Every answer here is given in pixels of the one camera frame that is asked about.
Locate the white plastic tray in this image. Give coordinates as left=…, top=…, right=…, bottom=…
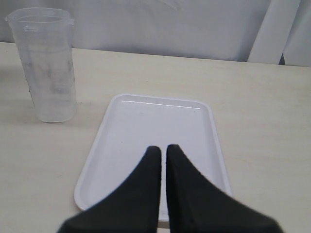
left=74, top=94, right=232, bottom=210

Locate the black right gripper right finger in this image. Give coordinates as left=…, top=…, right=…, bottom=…
left=166, top=145, right=283, bottom=233

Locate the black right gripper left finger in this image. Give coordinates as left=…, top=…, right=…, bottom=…
left=58, top=146, right=161, bottom=233

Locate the clear tall plastic container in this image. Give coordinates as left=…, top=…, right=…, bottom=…
left=5, top=7, right=77, bottom=123

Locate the white backdrop curtain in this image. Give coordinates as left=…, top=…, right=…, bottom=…
left=0, top=0, right=311, bottom=67

